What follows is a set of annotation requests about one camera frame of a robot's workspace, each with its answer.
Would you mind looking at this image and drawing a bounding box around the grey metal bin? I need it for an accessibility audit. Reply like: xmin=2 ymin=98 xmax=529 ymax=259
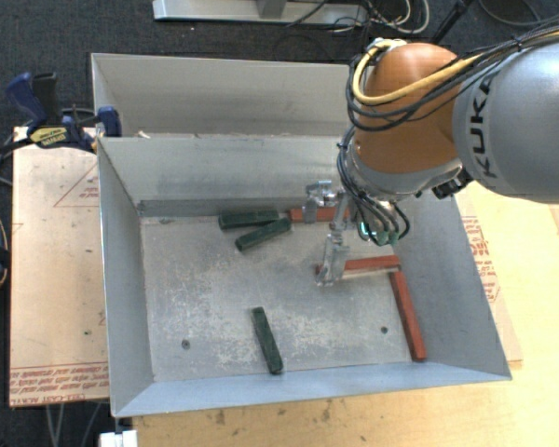
xmin=90 ymin=52 xmax=512 ymax=418

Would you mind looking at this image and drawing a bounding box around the dark green flat block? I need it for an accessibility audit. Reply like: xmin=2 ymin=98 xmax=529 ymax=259
xmin=217 ymin=209 xmax=281 ymax=231
xmin=251 ymin=305 xmax=285 ymax=375
xmin=234 ymin=217 xmax=293 ymax=253

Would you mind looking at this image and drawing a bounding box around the brown cardboard board red print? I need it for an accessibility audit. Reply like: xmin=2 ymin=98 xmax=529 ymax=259
xmin=8 ymin=126 xmax=525 ymax=409

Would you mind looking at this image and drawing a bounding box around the red-brown flat block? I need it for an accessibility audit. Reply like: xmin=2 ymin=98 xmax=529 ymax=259
xmin=314 ymin=254 xmax=402 ymax=281
xmin=389 ymin=271 xmax=428 ymax=363
xmin=287 ymin=206 xmax=351 ymax=225

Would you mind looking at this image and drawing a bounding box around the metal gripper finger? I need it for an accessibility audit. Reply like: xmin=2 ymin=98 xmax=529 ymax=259
xmin=314 ymin=232 xmax=351 ymax=289
xmin=303 ymin=179 xmax=338 ymax=225

